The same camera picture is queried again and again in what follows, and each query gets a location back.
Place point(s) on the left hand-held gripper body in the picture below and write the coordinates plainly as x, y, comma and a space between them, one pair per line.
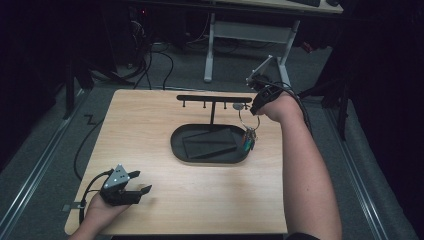
116, 195

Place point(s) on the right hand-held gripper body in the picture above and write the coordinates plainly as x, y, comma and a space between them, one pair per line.
268, 93

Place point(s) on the black key stand with tray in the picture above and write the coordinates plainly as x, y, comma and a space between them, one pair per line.
178, 145

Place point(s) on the black phone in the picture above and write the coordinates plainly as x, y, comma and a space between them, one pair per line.
210, 143

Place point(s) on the person's right hand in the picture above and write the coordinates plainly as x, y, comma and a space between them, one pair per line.
283, 108

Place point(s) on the person's left hand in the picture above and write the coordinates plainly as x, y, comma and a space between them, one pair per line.
98, 215

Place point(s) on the grey round table grommet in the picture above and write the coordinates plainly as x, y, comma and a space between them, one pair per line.
237, 106

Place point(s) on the white-framed desk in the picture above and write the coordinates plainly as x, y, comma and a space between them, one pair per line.
250, 31

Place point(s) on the black metal stand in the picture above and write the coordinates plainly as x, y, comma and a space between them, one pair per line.
70, 86
343, 110

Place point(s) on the black keyboard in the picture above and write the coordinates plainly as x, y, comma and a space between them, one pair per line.
305, 2

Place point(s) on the black computer mouse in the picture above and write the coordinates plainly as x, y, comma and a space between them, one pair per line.
332, 2

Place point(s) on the dark computer tower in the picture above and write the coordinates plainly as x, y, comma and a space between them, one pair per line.
138, 30

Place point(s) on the aluminium floor rail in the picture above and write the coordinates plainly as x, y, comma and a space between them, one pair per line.
358, 180
36, 170

